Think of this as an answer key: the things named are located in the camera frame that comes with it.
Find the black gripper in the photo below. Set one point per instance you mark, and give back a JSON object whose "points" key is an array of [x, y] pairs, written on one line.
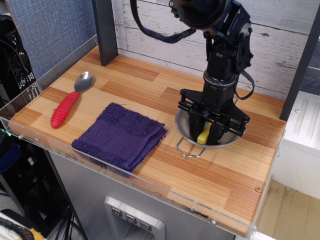
{"points": [[216, 96]]}

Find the yellow ridged tube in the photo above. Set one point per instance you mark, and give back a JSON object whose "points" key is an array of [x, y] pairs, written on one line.
{"points": [[204, 135]]}

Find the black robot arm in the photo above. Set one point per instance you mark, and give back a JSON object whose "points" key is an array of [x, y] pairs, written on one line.
{"points": [[227, 29]]}

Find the purple folded cloth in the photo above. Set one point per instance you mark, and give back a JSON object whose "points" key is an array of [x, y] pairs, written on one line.
{"points": [[121, 137]]}

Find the clear acrylic table guard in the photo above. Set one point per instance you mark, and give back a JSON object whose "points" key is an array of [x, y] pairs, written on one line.
{"points": [[193, 197]]}

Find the silver button panel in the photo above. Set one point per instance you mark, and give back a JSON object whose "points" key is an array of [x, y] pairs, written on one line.
{"points": [[130, 223]]}

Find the blue fabric partition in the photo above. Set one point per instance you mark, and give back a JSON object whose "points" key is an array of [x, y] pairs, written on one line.
{"points": [[54, 33]]}

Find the black plastic crate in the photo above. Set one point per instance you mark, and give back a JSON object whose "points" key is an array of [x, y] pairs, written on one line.
{"points": [[16, 73]]}

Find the yellow object at bottom left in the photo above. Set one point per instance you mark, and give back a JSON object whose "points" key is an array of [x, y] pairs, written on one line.
{"points": [[34, 235]]}

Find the steel bowl with wire handles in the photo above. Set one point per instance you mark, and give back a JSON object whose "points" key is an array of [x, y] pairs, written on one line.
{"points": [[182, 125]]}

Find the dark grey left post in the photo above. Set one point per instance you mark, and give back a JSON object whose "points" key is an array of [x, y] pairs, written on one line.
{"points": [[105, 30]]}

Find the dark grey post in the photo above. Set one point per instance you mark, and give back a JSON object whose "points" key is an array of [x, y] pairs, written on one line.
{"points": [[105, 30], [302, 68]]}

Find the spoon with red handle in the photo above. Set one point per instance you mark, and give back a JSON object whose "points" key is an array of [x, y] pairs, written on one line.
{"points": [[83, 83]]}

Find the dark grey right post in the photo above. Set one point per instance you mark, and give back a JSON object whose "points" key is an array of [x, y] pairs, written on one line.
{"points": [[302, 68]]}

